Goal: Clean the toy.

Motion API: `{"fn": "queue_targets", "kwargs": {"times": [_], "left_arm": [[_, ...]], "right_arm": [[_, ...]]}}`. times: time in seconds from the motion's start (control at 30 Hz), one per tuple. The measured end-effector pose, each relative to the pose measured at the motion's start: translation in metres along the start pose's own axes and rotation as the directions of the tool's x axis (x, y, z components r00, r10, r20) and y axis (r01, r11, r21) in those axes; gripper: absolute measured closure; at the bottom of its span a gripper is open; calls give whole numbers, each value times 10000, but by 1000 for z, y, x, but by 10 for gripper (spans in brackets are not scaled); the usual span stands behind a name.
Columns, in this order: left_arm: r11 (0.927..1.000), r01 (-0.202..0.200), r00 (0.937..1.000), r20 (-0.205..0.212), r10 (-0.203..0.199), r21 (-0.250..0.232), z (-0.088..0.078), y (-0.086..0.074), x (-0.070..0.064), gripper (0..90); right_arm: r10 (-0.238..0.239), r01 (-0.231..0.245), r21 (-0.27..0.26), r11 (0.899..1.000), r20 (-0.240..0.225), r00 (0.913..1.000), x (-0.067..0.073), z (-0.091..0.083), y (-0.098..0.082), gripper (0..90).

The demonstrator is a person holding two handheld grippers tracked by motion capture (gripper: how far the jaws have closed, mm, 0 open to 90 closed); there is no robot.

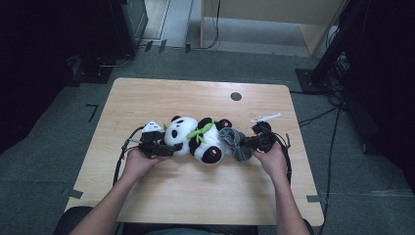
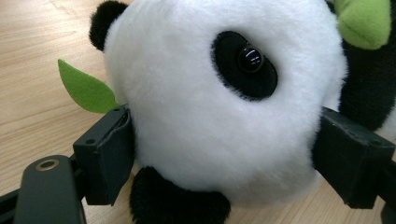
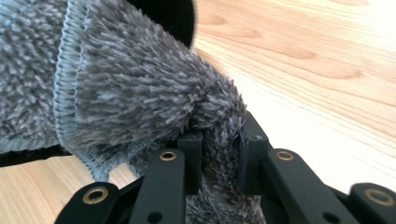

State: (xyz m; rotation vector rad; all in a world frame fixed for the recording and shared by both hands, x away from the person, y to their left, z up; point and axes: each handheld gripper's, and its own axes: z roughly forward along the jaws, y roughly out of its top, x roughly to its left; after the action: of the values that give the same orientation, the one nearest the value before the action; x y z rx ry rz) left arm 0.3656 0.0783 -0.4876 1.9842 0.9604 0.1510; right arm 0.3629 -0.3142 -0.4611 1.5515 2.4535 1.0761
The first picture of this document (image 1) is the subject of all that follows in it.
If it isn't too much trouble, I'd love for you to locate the light wooden furniture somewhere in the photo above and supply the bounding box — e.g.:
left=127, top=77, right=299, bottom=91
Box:
left=199, top=0, right=347, bottom=57

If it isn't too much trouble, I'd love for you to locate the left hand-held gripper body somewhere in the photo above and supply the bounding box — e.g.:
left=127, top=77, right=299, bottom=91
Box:
left=137, top=119, right=167, bottom=160

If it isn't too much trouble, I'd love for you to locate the black cabinet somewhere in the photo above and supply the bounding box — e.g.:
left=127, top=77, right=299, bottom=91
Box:
left=109, top=0, right=150, bottom=59

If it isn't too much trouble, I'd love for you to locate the black looped floor cable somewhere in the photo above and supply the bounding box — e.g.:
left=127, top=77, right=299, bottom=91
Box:
left=96, top=53, right=135, bottom=69

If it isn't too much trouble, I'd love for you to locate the long black floor cable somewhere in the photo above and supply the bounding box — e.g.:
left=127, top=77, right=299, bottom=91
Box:
left=316, top=106, right=343, bottom=235

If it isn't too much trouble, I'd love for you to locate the grey fuzzy sock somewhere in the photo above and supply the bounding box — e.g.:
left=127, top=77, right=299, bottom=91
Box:
left=217, top=126, right=254, bottom=163

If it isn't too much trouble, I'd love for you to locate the panda plush toy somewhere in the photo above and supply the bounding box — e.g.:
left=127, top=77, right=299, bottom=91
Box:
left=162, top=115, right=234, bottom=165

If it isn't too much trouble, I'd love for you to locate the black stand base plate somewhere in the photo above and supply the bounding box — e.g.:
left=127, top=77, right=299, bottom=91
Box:
left=71, top=58, right=115, bottom=85

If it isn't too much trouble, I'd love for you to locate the tangled cable bundle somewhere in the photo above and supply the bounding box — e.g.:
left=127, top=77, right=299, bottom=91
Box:
left=324, top=52, right=351, bottom=106

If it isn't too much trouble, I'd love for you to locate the black chair armrest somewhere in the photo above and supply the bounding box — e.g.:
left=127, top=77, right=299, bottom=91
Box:
left=301, top=218, right=316, bottom=235
left=52, top=206, right=96, bottom=235

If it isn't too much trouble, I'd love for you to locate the person's right hand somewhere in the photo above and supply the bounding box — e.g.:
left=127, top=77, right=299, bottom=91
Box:
left=252, top=141, right=291, bottom=180

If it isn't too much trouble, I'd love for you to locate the dark curtain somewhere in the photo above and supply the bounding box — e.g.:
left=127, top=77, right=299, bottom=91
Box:
left=0, top=0, right=114, bottom=155
left=339, top=0, right=415, bottom=197

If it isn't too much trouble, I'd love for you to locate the right hand-held gripper black cable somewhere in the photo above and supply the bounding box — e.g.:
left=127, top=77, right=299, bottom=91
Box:
left=266, top=127, right=293, bottom=184

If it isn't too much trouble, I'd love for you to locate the left hand-held gripper black cable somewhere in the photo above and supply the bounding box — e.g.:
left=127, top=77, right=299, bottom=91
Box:
left=112, top=125, right=147, bottom=188

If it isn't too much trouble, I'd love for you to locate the person's left hand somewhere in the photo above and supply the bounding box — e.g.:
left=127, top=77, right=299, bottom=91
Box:
left=121, top=147, right=168, bottom=184

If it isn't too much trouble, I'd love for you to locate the black hanging cable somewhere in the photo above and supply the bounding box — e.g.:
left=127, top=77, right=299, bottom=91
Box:
left=195, top=0, right=222, bottom=51

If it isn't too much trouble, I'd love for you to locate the short black floor cable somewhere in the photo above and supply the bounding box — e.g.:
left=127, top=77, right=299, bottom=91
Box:
left=298, top=105, right=342, bottom=128

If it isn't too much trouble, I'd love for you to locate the black metal stand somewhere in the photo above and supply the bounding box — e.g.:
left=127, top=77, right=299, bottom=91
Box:
left=295, top=0, right=373, bottom=96

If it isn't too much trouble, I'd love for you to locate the person's dark clothing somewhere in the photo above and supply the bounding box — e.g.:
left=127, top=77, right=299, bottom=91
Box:
left=120, top=222, right=260, bottom=235

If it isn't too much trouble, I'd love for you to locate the hand-held gripper black cable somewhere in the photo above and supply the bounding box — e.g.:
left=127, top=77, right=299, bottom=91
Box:
left=266, top=127, right=293, bottom=184
left=112, top=125, right=147, bottom=188

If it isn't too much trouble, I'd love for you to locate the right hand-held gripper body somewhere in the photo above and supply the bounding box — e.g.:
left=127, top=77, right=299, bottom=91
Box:
left=250, top=112, right=283, bottom=154

